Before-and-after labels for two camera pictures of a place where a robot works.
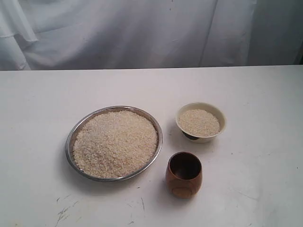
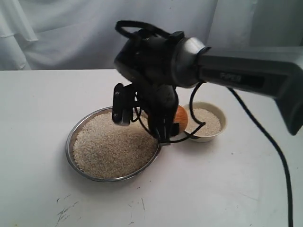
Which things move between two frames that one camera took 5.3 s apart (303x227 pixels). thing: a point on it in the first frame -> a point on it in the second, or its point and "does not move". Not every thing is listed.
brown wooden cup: (183, 174) -> (181, 117)
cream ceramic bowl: (200, 122) does not move
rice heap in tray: (114, 144) does not move
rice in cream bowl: (199, 123) does not move
